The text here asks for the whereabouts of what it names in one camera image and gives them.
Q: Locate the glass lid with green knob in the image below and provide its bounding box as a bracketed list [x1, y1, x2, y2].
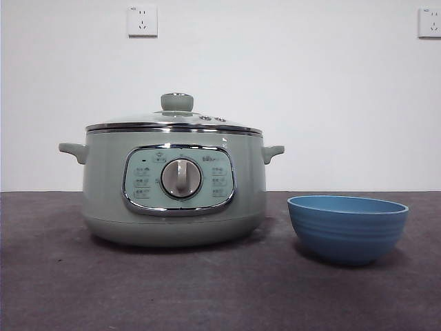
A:
[85, 92, 262, 133]

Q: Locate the pale green electric steamer pot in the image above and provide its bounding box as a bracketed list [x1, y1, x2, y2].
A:
[58, 128, 286, 248]

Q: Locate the blue ribbed bowl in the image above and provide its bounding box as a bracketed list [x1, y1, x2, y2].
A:
[287, 194, 410, 266]

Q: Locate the white wall socket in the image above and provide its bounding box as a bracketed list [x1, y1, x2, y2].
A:
[418, 7, 441, 39]
[127, 6, 159, 38]

